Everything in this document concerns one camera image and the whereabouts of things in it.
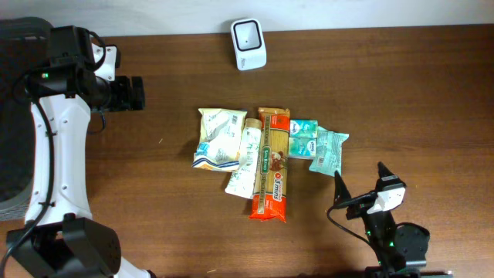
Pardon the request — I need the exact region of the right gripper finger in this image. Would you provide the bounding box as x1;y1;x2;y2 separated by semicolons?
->
377;161;394;178
333;171;352;204

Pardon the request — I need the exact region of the green wet wipes pack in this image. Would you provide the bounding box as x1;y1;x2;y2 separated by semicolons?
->
309;127;349;176

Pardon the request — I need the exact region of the Kleenex tissue pack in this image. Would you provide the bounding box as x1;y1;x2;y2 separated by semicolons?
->
289;119;319;139
288;137;316;160

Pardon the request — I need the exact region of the orange spaghetti packet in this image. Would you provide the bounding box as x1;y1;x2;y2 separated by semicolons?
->
249;107;290;222

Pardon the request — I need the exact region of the white tube with bamboo print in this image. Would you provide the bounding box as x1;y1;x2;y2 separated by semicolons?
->
225;118;262;199

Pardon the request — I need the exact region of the cream snack bag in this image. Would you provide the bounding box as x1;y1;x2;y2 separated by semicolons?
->
192;108;247;172

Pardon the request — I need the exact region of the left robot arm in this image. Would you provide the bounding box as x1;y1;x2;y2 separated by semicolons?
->
5;25;152;277

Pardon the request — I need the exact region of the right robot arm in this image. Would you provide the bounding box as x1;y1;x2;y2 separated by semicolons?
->
327;162;453;277

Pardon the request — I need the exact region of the white barcode scanner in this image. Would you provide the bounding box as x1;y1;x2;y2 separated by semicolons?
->
230;19;267;71

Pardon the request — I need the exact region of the grey plastic mesh basket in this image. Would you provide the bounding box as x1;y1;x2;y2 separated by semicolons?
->
1;17;52;222

